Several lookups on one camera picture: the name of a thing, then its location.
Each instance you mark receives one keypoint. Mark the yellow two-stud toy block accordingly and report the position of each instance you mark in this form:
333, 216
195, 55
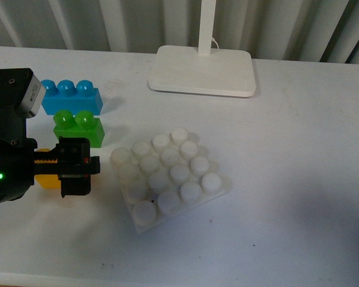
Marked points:
47, 181

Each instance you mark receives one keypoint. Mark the blue three-stud toy block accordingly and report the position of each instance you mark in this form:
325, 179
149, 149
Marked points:
67, 96

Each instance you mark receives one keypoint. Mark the green two-stud toy block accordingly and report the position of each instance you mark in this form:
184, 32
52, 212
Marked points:
82, 125

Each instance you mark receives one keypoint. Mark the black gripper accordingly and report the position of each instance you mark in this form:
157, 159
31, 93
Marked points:
69, 160

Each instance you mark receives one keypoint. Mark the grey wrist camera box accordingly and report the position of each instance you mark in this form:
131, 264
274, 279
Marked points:
32, 100

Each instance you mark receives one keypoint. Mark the white lamp stand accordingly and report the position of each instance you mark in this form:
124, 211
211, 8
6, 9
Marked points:
203, 69

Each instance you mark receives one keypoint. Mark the white studded base plate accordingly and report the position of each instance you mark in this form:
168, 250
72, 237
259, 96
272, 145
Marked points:
166, 177

